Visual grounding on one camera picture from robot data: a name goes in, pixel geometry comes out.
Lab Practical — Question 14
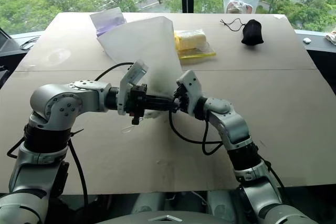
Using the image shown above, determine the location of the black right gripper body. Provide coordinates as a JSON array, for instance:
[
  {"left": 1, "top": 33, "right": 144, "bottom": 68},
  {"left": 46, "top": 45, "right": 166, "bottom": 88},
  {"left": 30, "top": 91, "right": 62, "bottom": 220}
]
[{"left": 176, "top": 82, "right": 191, "bottom": 113}]

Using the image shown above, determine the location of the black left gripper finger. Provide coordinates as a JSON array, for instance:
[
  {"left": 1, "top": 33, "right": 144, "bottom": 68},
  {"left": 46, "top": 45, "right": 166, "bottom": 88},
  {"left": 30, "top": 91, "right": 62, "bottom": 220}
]
[
  {"left": 146, "top": 102, "right": 178, "bottom": 112},
  {"left": 146, "top": 94, "right": 179, "bottom": 103}
]

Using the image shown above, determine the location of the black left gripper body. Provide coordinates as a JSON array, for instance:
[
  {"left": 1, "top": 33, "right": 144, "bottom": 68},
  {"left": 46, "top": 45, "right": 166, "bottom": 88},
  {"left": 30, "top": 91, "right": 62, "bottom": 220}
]
[{"left": 125, "top": 83, "right": 148, "bottom": 126}]

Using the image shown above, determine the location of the white translucent drawstring bag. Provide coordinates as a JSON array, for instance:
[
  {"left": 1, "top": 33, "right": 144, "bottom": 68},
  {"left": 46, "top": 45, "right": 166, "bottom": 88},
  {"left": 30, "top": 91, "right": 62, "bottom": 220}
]
[{"left": 97, "top": 16, "right": 185, "bottom": 134}]

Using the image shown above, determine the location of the bag with yellow contents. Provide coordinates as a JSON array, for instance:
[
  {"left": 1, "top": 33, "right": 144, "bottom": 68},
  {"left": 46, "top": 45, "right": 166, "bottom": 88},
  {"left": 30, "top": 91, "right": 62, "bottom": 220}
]
[{"left": 173, "top": 29, "right": 217, "bottom": 65}]

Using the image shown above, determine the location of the purple translucent zip bag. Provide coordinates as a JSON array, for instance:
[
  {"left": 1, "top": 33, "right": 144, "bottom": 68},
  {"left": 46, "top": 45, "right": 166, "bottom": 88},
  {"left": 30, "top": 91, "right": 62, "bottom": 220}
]
[{"left": 89, "top": 7, "right": 127, "bottom": 37}]

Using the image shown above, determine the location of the clear zip bag with items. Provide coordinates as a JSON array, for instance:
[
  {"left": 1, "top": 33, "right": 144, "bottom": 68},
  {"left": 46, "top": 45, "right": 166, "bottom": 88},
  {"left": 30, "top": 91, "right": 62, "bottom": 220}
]
[{"left": 222, "top": 0, "right": 264, "bottom": 15}]

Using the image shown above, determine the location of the silver robot torso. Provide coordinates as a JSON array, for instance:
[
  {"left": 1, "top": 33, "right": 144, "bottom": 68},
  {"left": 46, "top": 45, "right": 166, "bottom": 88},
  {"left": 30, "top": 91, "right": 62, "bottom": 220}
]
[{"left": 98, "top": 191, "right": 238, "bottom": 224}]

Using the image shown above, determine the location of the dark laptop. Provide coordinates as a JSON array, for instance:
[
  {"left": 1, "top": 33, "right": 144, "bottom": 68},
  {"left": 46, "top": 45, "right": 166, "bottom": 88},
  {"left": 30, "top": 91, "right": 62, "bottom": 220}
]
[{"left": 0, "top": 27, "right": 12, "bottom": 52}]

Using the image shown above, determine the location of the patterned white cloth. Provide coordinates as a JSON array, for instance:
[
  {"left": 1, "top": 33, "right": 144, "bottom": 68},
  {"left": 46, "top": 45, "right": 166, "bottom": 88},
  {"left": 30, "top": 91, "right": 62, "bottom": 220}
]
[{"left": 325, "top": 27, "right": 336, "bottom": 46}]

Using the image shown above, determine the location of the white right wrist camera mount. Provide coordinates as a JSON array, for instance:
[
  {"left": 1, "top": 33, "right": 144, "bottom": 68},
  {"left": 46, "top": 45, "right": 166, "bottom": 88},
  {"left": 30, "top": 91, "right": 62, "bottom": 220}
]
[{"left": 176, "top": 70, "right": 204, "bottom": 119}]

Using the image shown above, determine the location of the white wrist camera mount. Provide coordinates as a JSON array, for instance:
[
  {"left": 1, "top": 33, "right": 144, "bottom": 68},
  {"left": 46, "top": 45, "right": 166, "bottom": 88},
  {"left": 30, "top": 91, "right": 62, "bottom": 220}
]
[
  {"left": 176, "top": 70, "right": 204, "bottom": 119},
  {"left": 117, "top": 60, "right": 149, "bottom": 116}
]

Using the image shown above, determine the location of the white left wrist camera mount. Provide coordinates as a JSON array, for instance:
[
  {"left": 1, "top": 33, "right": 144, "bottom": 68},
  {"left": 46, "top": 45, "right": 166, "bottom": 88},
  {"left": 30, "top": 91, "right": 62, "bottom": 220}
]
[{"left": 117, "top": 60, "right": 149, "bottom": 116}]

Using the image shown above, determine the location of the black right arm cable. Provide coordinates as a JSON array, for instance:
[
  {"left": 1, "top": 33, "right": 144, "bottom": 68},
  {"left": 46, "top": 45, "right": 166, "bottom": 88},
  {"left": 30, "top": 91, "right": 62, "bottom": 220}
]
[{"left": 169, "top": 110, "right": 224, "bottom": 156}]

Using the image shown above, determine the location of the black drawstring pouch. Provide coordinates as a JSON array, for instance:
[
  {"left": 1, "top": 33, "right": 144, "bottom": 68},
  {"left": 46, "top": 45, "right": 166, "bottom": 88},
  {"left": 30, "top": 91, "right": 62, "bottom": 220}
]
[{"left": 219, "top": 18, "right": 265, "bottom": 47}]

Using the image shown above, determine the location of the thin black desk cable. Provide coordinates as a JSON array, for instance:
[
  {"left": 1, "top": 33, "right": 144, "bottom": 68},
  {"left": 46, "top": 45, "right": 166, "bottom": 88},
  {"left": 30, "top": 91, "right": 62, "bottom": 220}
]
[{"left": 18, "top": 36, "right": 40, "bottom": 51}]

